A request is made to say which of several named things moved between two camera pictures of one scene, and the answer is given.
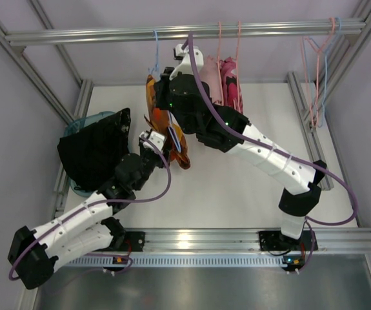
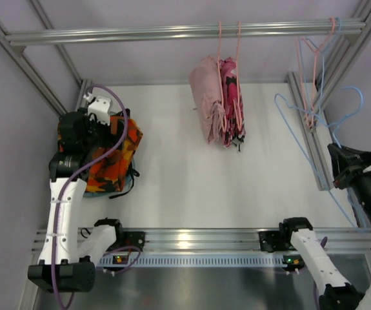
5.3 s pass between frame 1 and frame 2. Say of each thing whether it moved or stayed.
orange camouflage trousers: moved
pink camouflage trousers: stayed
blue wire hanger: moved
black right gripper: moved
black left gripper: moved
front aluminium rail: stayed
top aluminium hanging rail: stayed
